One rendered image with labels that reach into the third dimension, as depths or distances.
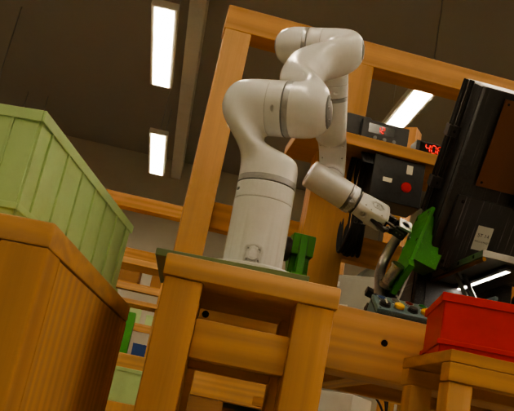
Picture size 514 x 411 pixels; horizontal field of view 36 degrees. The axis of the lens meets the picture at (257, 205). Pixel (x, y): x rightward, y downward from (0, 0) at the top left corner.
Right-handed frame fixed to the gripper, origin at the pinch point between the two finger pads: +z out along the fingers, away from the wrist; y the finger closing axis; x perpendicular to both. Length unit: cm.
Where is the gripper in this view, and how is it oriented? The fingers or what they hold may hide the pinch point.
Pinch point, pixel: (399, 230)
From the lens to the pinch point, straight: 231.7
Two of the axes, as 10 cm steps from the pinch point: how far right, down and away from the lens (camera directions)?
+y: 2.1, -4.2, 8.8
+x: -4.9, 7.3, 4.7
